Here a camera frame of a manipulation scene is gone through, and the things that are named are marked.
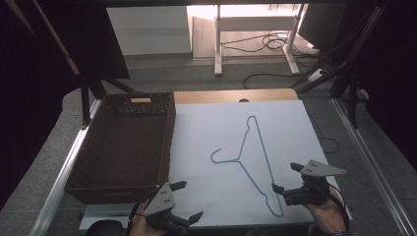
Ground white power strip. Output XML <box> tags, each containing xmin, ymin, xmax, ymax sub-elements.
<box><xmin>307</xmin><ymin>68</ymin><xmax>328</xmax><ymax>84</ymax></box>

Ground person's right hand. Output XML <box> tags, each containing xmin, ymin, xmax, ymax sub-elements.
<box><xmin>302</xmin><ymin>185</ymin><xmax>349</xmax><ymax>235</ymax></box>

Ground person's left hand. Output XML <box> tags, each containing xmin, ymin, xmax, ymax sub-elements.
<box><xmin>128</xmin><ymin>202</ymin><xmax>169</xmax><ymax>236</ymax></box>

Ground wooden pole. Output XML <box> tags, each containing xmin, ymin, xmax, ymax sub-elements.
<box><xmin>31</xmin><ymin>0</ymin><xmax>82</xmax><ymax>77</ymax></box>

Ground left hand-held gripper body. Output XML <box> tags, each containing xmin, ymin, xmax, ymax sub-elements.
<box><xmin>143</xmin><ymin>182</ymin><xmax>192</xmax><ymax>234</ymax></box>

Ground dark monitor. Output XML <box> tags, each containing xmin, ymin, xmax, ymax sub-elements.
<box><xmin>297</xmin><ymin>3</ymin><xmax>349</xmax><ymax>54</ymax></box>

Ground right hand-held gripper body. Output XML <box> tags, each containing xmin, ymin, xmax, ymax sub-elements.
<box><xmin>280</xmin><ymin>158</ymin><xmax>348</xmax><ymax>207</ymax></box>

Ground white desk frame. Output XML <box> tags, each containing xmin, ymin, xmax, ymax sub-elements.
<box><xmin>213</xmin><ymin>3</ymin><xmax>309</xmax><ymax>78</ymax></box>

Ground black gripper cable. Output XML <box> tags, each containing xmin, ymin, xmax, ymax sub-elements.
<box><xmin>128</xmin><ymin>190</ymin><xmax>159</xmax><ymax>230</ymax></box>
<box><xmin>328</xmin><ymin>184</ymin><xmax>351</xmax><ymax>232</ymax></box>

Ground aluminium rail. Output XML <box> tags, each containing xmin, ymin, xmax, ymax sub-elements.
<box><xmin>331</xmin><ymin>97</ymin><xmax>417</xmax><ymax>236</ymax></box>
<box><xmin>29</xmin><ymin>97</ymin><xmax>102</xmax><ymax>236</ymax></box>

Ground white sheet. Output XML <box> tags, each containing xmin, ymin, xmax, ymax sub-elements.
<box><xmin>79</xmin><ymin>99</ymin><xmax>354</xmax><ymax>231</ymax></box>

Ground brown woven basket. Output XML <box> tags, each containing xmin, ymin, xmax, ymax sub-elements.
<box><xmin>64</xmin><ymin>92</ymin><xmax>177</xmax><ymax>206</ymax></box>

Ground thin black cable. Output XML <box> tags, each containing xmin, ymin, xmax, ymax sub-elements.
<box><xmin>307</xmin><ymin>111</ymin><xmax>341</xmax><ymax>155</ymax></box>

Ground blue wire hanger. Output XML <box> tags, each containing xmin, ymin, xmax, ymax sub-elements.
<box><xmin>209</xmin><ymin>115</ymin><xmax>285</xmax><ymax>218</ymax></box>

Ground black metal stand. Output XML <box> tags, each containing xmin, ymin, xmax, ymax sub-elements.
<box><xmin>79</xmin><ymin>72</ymin><xmax>135</xmax><ymax>128</ymax></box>
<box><xmin>296</xmin><ymin>0</ymin><xmax>391</xmax><ymax>130</ymax></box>

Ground black floor cables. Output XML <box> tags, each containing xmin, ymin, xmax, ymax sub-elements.
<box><xmin>219</xmin><ymin>30</ymin><xmax>332</xmax><ymax>90</ymax></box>

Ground dark rounded object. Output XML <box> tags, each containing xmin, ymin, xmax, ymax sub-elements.
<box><xmin>84</xmin><ymin>219</ymin><xmax>128</xmax><ymax>236</ymax></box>

